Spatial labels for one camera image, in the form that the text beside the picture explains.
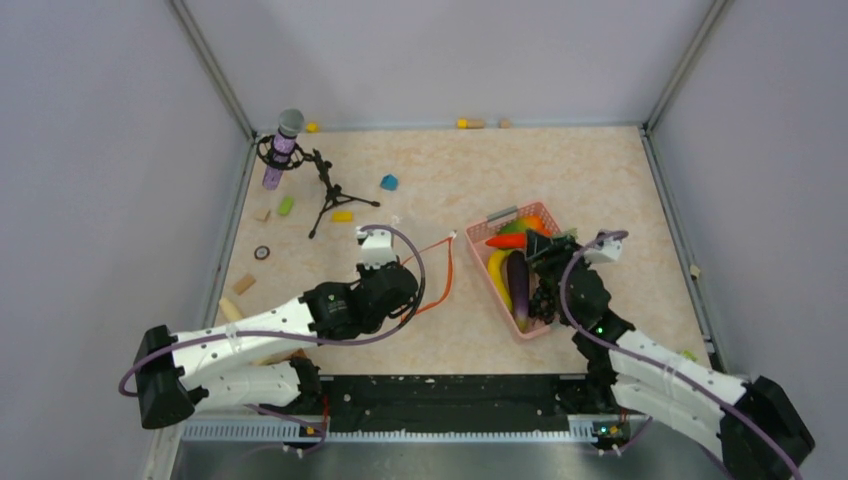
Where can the toy black grapes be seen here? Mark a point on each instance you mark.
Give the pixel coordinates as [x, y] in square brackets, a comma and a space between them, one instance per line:
[545, 302]

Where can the toy mango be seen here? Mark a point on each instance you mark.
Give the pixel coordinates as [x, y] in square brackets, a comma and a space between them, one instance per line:
[524, 223]

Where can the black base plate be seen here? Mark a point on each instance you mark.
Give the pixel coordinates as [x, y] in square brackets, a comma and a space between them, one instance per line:
[461, 404]

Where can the black microphone tripod stand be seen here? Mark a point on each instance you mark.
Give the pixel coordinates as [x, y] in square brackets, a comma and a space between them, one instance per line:
[334, 196]

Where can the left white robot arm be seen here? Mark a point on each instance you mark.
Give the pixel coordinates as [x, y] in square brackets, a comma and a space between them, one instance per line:
[178, 374]

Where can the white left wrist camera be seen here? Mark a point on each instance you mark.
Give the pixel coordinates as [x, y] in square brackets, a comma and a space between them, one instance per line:
[376, 248]

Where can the cream wooden cylinder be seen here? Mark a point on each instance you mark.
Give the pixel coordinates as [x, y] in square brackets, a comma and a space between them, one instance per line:
[229, 310]

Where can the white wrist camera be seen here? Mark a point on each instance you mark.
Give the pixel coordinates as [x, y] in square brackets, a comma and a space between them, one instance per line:
[605, 250]
[376, 248]

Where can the green block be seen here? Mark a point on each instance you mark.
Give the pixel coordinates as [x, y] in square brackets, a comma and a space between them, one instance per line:
[285, 206]

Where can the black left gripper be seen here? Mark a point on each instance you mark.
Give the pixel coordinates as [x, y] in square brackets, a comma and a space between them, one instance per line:
[366, 273]

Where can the purple microphone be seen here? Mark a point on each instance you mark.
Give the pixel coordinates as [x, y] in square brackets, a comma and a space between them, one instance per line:
[281, 147]

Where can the small tan wooden cube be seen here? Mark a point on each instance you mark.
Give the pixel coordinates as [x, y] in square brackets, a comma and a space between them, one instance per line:
[264, 214]

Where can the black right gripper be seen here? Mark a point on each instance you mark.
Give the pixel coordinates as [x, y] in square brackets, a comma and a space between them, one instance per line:
[554, 249]

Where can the tan wooden block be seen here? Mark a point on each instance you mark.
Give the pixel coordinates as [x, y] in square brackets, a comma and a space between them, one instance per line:
[243, 284]

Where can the toy purple eggplant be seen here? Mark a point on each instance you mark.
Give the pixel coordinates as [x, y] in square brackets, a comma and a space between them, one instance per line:
[518, 284]

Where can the blue block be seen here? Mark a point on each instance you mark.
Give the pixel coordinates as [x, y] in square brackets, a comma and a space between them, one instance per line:
[389, 182]

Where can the yellow tan cylinder at wall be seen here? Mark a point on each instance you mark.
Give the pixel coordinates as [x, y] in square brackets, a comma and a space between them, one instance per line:
[470, 123]

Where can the clear orange zip bag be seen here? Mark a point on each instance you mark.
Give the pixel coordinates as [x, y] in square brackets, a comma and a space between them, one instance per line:
[434, 239]

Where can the pink plastic basket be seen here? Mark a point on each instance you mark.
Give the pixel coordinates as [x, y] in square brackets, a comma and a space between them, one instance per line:
[478, 232]

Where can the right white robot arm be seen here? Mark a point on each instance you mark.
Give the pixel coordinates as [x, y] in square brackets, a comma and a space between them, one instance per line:
[749, 426]

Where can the toy banana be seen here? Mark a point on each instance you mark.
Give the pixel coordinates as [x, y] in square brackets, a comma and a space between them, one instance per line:
[494, 269]

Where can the green flat toy piece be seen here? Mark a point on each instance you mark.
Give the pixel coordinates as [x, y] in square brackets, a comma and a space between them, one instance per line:
[688, 355]

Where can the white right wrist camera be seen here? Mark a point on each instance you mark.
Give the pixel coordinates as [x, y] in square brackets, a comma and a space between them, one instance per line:
[605, 250]

